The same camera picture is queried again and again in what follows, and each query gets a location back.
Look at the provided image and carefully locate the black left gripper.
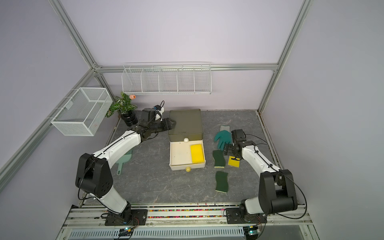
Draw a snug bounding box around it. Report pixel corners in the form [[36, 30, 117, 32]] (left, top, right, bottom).
[[150, 118, 177, 134]]

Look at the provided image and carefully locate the green yellow sponge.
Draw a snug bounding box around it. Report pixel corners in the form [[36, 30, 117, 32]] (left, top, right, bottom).
[[215, 171, 229, 193]]

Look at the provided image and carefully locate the olive three-drawer storage box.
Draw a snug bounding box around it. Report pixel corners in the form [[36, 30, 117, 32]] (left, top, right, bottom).
[[168, 109, 203, 142]]

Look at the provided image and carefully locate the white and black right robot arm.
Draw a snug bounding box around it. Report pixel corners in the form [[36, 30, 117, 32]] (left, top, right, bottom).
[[224, 141, 298, 215]]

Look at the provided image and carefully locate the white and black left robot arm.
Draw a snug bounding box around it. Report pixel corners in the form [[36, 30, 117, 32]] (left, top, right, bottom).
[[75, 105, 176, 216]]

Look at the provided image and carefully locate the green rubber glove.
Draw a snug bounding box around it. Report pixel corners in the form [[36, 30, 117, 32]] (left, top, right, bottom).
[[214, 125, 232, 151]]

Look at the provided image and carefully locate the potted green plant black pot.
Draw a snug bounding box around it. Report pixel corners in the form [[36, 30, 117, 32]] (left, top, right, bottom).
[[105, 92, 139, 127]]

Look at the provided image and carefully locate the light green dustpan brush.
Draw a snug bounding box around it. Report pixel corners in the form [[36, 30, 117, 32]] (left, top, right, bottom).
[[116, 149, 133, 176]]

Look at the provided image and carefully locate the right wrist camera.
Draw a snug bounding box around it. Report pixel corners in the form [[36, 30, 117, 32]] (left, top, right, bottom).
[[231, 129, 247, 145]]

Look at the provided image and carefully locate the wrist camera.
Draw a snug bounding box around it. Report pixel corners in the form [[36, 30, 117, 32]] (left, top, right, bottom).
[[153, 105, 165, 121], [231, 129, 247, 145]]

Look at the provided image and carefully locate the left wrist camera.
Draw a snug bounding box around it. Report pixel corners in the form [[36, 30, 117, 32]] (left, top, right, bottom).
[[153, 105, 165, 121]]

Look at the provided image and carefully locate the long white wire shelf basket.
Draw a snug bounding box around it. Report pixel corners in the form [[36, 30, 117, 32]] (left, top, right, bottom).
[[121, 62, 212, 95]]

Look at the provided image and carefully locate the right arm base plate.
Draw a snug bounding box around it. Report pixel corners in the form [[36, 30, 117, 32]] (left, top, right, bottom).
[[223, 208, 267, 225]]

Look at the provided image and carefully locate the white wire cube basket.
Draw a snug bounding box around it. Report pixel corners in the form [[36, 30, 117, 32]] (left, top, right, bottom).
[[51, 88, 113, 137]]

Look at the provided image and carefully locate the white slotted cable duct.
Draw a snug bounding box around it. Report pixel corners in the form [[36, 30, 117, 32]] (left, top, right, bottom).
[[68, 227, 245, 240]]

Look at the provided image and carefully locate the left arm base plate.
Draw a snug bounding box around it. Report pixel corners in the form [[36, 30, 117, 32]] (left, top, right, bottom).
[[105, 209, 148, 226]]

